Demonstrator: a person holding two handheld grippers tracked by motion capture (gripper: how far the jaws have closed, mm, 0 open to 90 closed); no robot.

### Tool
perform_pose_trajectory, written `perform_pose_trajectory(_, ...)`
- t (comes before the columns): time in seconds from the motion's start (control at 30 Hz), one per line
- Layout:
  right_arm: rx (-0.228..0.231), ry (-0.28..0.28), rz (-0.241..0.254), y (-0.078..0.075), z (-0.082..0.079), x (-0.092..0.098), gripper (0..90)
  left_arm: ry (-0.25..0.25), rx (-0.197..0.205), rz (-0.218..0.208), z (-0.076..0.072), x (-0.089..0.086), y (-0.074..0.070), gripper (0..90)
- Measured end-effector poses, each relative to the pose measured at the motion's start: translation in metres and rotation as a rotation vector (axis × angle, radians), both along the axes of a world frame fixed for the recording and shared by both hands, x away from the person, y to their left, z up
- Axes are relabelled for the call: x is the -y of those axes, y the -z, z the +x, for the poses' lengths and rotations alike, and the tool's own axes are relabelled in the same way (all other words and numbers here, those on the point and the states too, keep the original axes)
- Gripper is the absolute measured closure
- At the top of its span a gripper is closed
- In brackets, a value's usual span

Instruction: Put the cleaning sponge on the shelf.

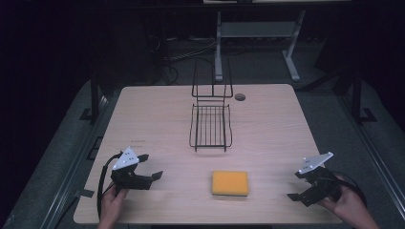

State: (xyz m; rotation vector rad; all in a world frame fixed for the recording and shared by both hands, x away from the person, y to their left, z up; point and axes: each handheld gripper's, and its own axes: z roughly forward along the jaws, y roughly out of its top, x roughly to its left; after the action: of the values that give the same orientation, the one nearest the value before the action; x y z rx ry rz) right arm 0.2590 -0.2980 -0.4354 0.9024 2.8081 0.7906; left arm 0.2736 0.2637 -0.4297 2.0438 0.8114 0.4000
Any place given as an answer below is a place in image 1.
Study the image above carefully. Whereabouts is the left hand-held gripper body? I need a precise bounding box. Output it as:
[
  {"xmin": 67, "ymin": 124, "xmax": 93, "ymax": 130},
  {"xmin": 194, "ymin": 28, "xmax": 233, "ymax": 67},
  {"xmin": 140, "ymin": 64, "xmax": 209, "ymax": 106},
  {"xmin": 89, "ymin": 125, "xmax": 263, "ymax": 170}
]
[{"xmin": 110, "ymin": 146, "xmax": 154, "ymax": 192}]

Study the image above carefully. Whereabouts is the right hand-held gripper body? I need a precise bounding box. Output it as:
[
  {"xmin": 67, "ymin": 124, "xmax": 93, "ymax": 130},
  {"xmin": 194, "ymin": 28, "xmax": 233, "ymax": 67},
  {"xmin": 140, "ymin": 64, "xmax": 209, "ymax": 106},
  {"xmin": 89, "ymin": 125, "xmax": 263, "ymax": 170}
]
[{"xmin": 297, "ymin": 151, "xmax": 343, "ymax": 208}]

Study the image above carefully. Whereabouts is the person's right hand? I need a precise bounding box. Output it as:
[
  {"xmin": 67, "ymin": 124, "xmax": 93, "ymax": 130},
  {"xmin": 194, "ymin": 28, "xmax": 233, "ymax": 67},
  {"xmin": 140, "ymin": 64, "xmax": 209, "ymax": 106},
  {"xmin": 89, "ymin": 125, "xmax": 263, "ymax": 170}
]
[{"xmin": 317, "ymin": 176, "xmax": 372, "ymax": 223}]

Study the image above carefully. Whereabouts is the person's left hand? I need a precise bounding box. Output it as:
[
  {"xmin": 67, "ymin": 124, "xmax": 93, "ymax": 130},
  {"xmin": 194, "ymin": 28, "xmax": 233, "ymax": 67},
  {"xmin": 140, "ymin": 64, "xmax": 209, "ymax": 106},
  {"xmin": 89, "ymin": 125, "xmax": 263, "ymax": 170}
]
[{"xmin": 96, "ymin": 186, "xmax": 130, "ymax": 229}]

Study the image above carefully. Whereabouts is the yellow sponge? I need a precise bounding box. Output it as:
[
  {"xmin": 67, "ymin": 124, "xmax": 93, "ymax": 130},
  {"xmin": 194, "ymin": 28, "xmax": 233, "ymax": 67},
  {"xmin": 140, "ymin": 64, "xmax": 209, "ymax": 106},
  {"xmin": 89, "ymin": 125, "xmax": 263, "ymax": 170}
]
[{"xmin": 211, "ymin": 170, "xmax": 250, "ymax": 198}]

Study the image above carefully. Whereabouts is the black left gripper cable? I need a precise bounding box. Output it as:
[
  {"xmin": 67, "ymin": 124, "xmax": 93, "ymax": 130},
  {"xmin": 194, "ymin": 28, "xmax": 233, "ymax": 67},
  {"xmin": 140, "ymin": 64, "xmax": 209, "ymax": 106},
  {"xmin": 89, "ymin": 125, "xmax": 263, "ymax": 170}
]
[{"xmin": 96, "ymin": 151, "xmax": 124, "ymax": 221}]

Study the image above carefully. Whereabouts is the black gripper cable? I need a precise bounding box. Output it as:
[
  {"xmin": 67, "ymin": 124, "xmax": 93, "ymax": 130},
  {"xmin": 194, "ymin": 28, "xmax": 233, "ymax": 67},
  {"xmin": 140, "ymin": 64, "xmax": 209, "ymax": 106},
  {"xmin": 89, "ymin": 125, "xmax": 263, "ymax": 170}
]
[
  {"xmin": 96, "ymin": 151, "xmax": 124, "ymax": 221},
  {"xmin": 330, "ymin": 170, "xmax": 369, "ymax": 209}
]

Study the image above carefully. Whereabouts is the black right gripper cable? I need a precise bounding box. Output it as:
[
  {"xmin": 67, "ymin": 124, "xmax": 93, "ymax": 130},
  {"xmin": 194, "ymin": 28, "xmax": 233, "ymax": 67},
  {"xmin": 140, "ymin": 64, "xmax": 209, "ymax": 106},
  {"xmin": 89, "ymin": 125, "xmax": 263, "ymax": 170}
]
[{"xmin": 330, "ymin": 170, "xmax": 369, "ymax": 209}]

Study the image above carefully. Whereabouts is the grey table edge bracket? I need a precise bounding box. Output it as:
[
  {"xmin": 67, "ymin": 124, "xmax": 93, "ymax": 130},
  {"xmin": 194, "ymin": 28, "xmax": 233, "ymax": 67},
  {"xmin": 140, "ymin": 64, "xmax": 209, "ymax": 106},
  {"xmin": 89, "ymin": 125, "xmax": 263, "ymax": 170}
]
[{"xmin": 74, "ymin": 188, "xmax": 96, "ymax": 198}]

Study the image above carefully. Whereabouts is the metal floor rail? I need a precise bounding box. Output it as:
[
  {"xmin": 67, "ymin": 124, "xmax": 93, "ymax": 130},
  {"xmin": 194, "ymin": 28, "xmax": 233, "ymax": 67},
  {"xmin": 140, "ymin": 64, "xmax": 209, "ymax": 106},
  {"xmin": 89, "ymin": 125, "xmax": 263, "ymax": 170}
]
[
  {"xmin": 335, "ymin": 94, "xmax": 405, "ymax": 222},
  {"xmin": 39, "ymin": 94, "xmax": 113, "ymax": 229}
]

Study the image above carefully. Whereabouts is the black wire rack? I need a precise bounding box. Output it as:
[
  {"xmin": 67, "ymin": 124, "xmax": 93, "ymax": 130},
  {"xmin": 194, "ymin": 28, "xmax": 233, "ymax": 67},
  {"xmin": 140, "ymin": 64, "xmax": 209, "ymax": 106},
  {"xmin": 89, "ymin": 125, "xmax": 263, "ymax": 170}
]
[{"xmin": 188, "ymin": 56, "xmax": 234, "ymax": 154}]

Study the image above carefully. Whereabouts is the black metal stand post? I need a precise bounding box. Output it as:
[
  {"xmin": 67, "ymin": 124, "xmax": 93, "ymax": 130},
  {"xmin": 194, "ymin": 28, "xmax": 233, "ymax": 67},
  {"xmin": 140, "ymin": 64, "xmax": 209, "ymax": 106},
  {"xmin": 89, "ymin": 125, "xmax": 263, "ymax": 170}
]
[
  {"xmin": 350, "ymin": 68, "xmax": 378, "ymax": 126},
  {"xmin": 79, "ymin": 71, "xmax": 104, "ymax": 125}
]

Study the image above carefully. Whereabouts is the bundle of floor cables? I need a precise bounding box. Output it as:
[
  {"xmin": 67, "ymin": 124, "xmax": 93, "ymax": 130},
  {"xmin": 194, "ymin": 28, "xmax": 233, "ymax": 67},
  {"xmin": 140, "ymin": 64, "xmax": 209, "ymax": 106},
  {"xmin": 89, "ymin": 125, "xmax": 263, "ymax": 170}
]
[{"xmin": 144, "ymin": 33, "xmax": 218, "ymax": 86}]

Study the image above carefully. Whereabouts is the grey metal desk frame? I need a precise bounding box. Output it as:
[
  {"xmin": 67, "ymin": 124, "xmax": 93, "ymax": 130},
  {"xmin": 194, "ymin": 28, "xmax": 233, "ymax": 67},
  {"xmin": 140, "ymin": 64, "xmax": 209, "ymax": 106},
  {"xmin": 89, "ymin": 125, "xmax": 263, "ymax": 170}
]
[{"xmin": 214, "ymin": 9, "xmax": 308, "ymax": 83}]

